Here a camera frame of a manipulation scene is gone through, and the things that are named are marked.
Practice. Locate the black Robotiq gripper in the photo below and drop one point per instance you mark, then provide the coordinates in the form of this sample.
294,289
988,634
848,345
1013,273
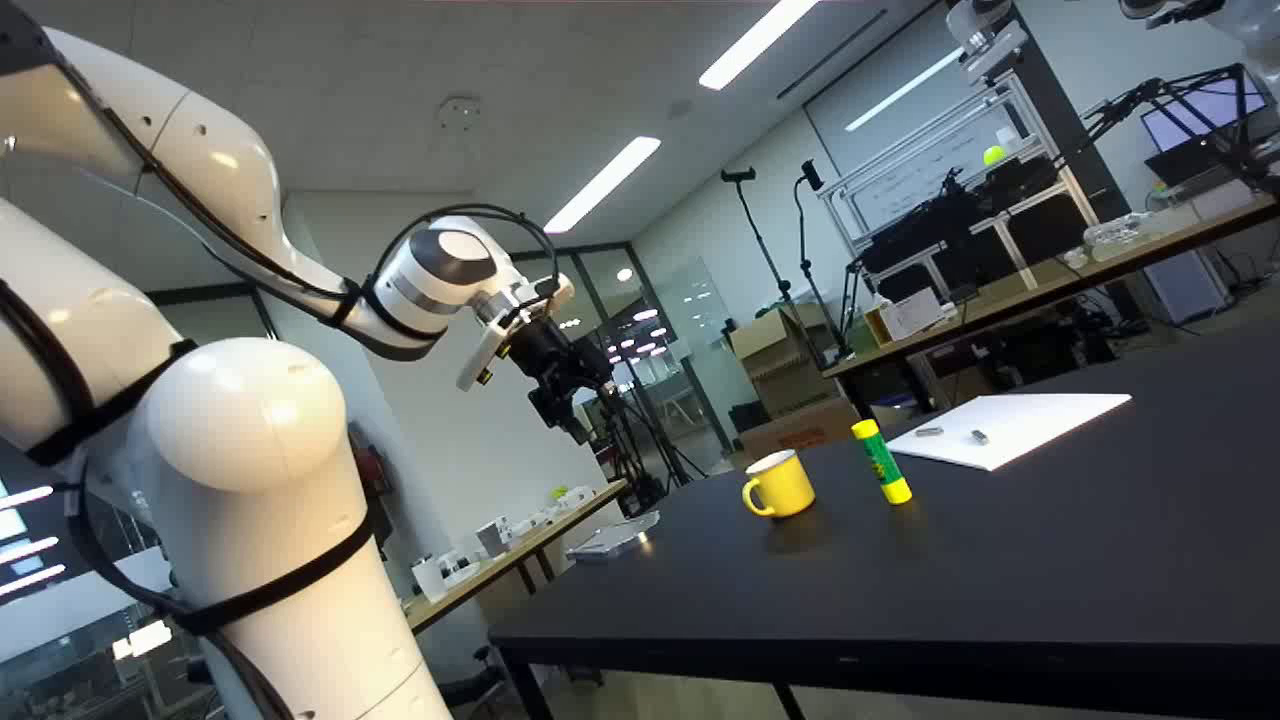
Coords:
544,357

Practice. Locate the green yellow marker stick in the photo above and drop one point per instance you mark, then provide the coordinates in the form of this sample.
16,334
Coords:
881,460

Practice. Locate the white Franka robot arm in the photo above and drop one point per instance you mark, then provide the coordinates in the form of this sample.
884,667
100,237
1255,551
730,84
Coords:
243,442

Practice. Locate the long wooden table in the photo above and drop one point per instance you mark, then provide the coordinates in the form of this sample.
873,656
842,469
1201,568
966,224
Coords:
515,553

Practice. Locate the white box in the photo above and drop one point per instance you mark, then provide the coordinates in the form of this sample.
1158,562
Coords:
444,568

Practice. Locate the cardboard boxes stack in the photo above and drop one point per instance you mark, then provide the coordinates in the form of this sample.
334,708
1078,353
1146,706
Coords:
791,375

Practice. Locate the long ceiling light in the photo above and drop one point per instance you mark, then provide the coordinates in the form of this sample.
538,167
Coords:
757,43
603,182

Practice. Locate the black light stand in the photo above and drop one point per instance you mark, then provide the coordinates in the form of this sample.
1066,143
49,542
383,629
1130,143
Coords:
763,252

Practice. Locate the black tripod stand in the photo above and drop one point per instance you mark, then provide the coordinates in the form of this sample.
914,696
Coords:
817,252

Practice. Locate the round ceiling smoke detector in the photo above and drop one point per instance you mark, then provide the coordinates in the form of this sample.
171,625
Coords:
456,111

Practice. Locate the small grey object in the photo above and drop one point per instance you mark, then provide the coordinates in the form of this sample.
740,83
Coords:
930,434
983,434

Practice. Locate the white paper sheet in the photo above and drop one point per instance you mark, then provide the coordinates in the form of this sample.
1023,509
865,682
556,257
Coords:
1010,427

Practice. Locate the yellow green ball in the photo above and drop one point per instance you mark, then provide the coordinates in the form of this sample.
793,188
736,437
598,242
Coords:
992,158

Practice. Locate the wooden desk with equipment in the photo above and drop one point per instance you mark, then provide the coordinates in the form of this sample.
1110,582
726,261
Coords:
1066,273

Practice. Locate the computer monitor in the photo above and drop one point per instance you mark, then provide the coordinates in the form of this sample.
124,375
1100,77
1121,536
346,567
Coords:
1207,127

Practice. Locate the black camera tripod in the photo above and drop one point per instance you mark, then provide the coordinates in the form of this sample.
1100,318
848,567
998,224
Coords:
642,434

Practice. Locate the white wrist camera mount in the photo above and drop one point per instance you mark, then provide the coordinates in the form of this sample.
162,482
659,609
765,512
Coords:
481,353

